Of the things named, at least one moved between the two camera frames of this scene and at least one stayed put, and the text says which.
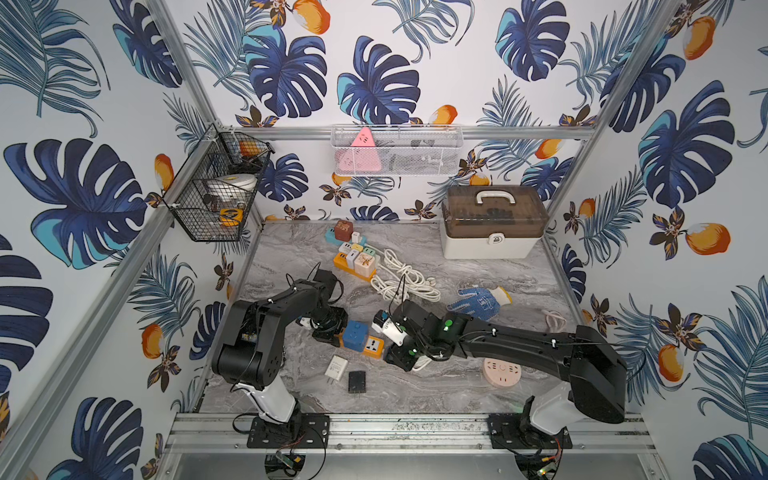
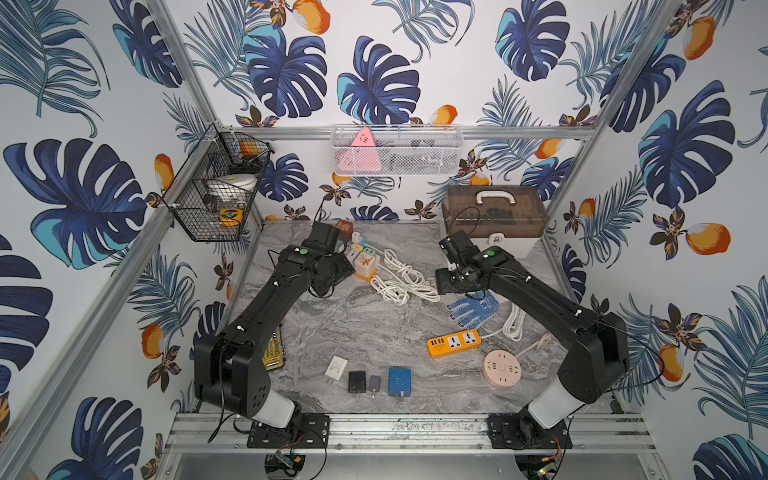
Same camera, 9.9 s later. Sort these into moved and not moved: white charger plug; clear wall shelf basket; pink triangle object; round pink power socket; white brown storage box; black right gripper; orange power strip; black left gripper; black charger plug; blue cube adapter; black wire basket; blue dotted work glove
Moved: orange power strip; black left gripper; black right gripper; blue cube adapter
Not moved: blue dotted work glove; white charger plug; black wire basket; round pink power socket; black charger plug; white brown storage box; pink triangle object; clear wall shelf basket
